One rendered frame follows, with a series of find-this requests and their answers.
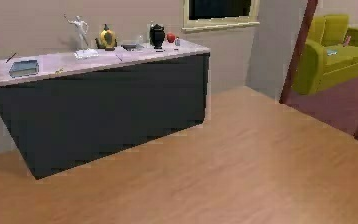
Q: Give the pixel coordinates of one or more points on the dark grey cabinet pale top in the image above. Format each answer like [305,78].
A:
[113,100]

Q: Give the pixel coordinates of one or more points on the small gold object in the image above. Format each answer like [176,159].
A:
[59,71]

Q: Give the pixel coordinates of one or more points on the small teal object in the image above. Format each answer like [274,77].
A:
[332,52]

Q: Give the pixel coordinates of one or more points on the small pink object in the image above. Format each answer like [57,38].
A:
[347,41]

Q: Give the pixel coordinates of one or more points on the cream framed window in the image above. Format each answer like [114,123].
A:
[220,15]

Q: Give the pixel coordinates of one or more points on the blue-grey book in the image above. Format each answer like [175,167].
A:
[24,67]

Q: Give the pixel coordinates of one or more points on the black pencil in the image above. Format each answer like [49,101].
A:
[11,57]

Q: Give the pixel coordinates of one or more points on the dark brown door frame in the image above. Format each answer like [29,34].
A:
[298,50]

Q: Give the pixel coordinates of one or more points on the black urn vase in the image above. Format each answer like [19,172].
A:
[157,36]

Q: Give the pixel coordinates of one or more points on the yellow-green sofa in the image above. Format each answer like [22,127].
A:
[330,56]

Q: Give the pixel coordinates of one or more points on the yellow and black ornament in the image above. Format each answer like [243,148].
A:
[107,38]

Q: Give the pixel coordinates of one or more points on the white human figure statue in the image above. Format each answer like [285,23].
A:
[80,33]

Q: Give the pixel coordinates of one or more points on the red apple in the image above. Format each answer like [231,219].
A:
[171,37]

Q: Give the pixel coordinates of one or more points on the small clear shaker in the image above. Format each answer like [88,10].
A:
[177,42]

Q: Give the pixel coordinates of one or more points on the black pen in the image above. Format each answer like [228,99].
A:
[119,58]

